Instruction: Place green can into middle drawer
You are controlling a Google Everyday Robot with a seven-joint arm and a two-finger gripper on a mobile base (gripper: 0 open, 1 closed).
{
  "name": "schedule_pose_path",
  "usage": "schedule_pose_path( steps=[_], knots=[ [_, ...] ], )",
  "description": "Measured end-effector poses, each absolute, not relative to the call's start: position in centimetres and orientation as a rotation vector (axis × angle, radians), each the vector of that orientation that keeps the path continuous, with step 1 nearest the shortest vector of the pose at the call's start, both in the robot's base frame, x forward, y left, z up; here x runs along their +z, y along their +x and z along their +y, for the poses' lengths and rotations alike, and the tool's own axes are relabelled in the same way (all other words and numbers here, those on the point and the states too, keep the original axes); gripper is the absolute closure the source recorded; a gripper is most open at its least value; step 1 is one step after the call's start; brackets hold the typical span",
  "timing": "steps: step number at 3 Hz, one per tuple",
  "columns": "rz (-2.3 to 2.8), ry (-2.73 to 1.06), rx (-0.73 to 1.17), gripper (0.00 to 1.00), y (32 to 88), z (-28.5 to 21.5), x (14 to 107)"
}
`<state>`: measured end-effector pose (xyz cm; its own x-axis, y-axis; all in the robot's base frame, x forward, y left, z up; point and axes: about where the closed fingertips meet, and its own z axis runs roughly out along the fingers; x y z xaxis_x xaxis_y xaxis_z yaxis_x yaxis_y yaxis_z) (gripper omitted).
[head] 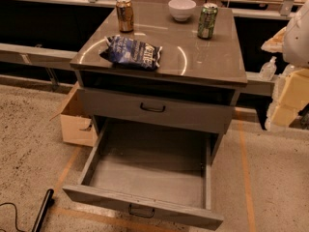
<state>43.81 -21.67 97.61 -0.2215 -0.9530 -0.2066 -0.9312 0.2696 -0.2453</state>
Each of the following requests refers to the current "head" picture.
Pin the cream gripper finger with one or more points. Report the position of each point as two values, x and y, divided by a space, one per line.
290 95
275 44

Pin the green soda can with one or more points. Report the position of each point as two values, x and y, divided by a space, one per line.
207 20

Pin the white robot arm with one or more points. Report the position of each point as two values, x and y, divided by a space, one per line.
296 40

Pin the grey drawer cabinet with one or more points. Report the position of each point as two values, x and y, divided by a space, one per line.
190 69

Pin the closed grey top drawer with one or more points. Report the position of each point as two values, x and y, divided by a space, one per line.
158 111

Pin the open grey middle drawer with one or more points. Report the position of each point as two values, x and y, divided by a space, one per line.
149 171

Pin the gold soda can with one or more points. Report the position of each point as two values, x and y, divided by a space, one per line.
125 15

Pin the clear sanitizer bottle right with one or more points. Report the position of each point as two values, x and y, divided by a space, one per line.
288 69

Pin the clear sanitizer bottle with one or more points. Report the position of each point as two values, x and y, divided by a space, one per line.
268 69
288 69

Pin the clear sanitizer bottle left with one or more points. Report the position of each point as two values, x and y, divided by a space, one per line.
268 69

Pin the white bowl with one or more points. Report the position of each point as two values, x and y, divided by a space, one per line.
181 10

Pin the blue chip bag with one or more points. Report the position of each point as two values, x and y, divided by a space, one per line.
133 53

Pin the cardboard box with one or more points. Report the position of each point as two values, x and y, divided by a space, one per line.
76 127

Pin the grey metal rail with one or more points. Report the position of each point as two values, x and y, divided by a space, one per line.
36 56

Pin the black pole with cable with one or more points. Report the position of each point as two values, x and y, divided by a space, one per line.
47 203

